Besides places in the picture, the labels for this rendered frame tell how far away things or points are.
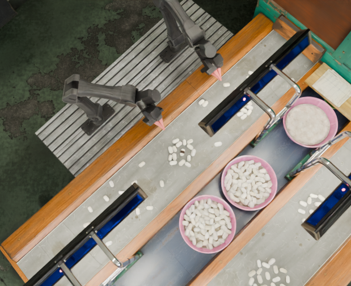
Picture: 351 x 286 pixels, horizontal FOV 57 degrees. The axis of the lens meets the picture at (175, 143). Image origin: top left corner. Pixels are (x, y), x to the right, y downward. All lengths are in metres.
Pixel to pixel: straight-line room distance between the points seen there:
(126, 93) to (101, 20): 1.62
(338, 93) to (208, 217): 0.91
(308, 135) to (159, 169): 0.77
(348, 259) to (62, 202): 1.35
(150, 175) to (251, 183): 0.50
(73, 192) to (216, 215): 0.71
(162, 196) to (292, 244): 0.65
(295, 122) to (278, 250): 0.64
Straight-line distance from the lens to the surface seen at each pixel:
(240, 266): 1.63
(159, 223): 1.59
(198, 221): 1.61
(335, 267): 1.71
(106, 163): 1.67
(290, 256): 1.67
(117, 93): 1.43
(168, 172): 1.63
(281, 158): 1.77
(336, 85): 1.87
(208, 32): 2.01
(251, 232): 1.61
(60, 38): 3.00
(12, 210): 2.69
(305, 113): 1.81
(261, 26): 1.95
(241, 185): 1.64
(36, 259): 1.78
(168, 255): 1.68
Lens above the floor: 2.35
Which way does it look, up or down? 75 degrees down
